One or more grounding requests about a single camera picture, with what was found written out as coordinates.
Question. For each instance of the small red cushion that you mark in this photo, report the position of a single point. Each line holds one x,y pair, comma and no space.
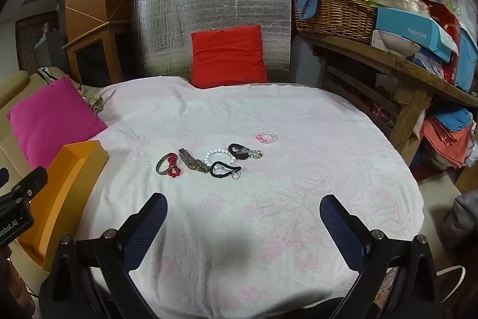
227,57

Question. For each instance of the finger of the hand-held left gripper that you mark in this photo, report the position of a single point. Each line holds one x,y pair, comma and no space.
33,180
3,177

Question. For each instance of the wooden side table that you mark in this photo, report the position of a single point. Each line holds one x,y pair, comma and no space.
373,59

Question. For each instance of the pink cushion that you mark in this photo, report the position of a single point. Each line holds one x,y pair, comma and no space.
52,117

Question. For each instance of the folded blue cloth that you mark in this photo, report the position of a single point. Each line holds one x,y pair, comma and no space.
448,117

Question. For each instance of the white bowl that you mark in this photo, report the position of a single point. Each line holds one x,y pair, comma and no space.
396,42

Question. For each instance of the folded orange cloths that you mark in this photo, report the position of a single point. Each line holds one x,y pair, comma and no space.
448,147

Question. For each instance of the beige sofa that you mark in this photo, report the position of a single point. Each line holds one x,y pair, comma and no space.
15,87

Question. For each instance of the metal wristwatch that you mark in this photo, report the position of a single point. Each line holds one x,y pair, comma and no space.
192,162

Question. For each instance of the grey cloth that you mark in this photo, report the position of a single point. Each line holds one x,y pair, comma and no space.
463,222

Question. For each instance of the wicker basket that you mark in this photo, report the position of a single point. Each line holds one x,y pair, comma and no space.
336,18

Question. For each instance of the dark oval bangle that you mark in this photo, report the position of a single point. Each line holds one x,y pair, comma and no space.
242,154

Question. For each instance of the light blue cardboard box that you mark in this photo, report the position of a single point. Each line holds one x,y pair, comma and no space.
407,25

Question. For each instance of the patterned cloth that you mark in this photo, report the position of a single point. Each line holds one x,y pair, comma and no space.
89,98

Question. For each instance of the orange cardboard box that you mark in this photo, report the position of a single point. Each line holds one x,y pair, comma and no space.
63,192

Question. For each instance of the silver bangle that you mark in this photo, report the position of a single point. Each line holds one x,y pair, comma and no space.
157,165

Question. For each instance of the blue plastic bin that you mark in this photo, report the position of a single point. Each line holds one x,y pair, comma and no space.
468,61

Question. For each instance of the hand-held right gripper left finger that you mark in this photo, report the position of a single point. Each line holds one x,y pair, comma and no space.
147,229

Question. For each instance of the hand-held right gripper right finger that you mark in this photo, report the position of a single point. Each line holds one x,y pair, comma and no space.
340,229

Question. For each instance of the silver grey armchair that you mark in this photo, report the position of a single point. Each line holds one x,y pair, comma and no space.
164,35

